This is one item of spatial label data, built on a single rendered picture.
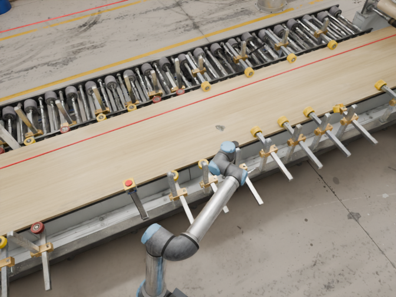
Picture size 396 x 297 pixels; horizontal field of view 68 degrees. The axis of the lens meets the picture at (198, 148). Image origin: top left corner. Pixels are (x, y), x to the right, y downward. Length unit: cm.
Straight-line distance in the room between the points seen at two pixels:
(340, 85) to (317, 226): 135
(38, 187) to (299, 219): 234
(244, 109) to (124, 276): 185
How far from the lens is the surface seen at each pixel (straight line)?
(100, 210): 246
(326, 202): 329
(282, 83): 290
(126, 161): 236
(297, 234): 306
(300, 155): 263
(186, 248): 145
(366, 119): 321
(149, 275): 174
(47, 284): 225
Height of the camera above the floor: 279
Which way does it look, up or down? 54 degrees down
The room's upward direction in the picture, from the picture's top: 5 degrees counter-clockwise
